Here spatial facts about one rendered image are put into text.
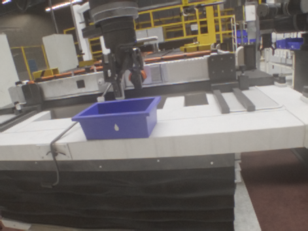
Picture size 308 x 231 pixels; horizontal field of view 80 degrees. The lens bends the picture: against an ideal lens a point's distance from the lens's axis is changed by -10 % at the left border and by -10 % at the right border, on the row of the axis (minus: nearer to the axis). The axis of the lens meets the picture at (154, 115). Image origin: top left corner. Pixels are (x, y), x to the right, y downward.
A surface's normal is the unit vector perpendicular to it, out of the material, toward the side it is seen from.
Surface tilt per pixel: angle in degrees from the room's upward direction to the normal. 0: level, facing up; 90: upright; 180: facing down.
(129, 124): 95
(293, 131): 90
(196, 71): 90
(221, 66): 90
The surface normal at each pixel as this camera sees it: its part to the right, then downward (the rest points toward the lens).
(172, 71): -0.17, 0.35
